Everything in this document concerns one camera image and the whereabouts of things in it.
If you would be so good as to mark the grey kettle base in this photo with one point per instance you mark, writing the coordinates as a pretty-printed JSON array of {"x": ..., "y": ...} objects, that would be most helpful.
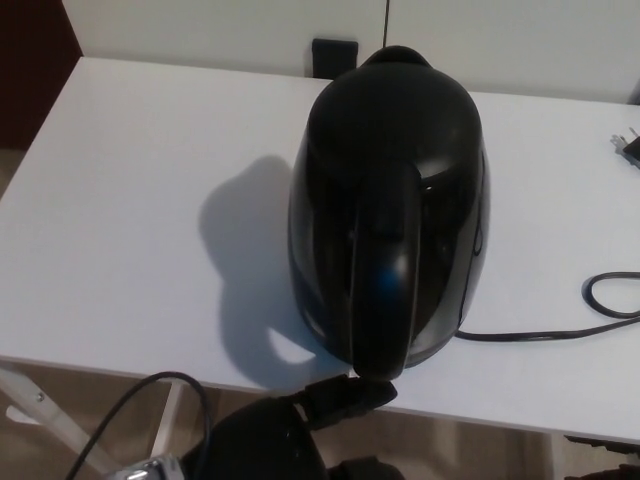
[{"x": 434, "y": 352}]

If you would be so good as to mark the black electric kettle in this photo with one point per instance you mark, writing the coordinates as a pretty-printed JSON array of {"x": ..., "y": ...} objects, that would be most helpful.
[{"x": 395, "y": 175}]

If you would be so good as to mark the white cabinet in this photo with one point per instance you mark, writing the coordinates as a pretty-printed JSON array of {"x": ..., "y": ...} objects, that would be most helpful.
[{"x": 475, "y": 40}]

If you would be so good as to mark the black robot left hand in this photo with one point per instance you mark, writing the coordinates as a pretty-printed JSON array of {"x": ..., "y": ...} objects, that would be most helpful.
[{"x": 260, "y": 440}]

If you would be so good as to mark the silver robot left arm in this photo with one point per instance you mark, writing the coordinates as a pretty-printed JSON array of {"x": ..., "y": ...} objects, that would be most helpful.
[{"x": 152, "y": 469}]

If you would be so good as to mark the white metal table leg frame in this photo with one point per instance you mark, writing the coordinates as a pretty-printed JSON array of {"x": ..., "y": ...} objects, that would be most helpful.
[{"x": 60, "y": 420}]

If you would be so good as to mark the dark red wooden panel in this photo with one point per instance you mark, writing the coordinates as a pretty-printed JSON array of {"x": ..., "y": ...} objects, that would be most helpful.
[{"x": 35, "y": 65}]

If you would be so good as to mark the white hook on table leg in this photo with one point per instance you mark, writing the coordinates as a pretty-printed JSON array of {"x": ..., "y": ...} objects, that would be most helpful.
[{"x": 16, "y": 415}]

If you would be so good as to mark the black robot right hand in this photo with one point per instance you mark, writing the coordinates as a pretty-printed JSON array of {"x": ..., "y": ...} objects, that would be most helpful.
[{"x": 625, "y": 452}]

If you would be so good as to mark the black power plug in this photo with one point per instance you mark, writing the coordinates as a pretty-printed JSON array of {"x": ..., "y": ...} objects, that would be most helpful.
[{"x": 629, "y": 150}]

